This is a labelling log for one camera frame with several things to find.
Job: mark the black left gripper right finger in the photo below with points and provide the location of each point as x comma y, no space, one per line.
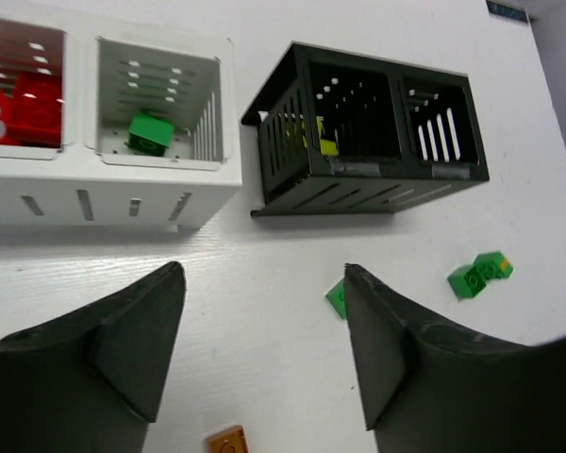
429,384

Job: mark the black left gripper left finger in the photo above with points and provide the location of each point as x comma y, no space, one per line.
92,379

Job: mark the lime rounded lego brick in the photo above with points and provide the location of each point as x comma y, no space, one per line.
327,148

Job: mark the green lego pair with yellow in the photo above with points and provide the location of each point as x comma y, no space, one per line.
470,280

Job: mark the green square lego brick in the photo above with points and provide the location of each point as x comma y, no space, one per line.
335,297

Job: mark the orange lego brick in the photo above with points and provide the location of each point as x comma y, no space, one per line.
229,440

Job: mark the green lego in white container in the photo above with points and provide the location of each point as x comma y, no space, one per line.
149,135

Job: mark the black two-compartment container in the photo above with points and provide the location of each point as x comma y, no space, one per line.
406,134

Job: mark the red lego in white container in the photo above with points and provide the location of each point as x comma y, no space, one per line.
36,106

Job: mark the lime lego by black container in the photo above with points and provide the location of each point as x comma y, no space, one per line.
296,136

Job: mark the white two-compartment container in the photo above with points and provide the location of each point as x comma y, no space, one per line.
110,71

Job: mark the blue label sticker right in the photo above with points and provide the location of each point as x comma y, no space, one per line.
506,11

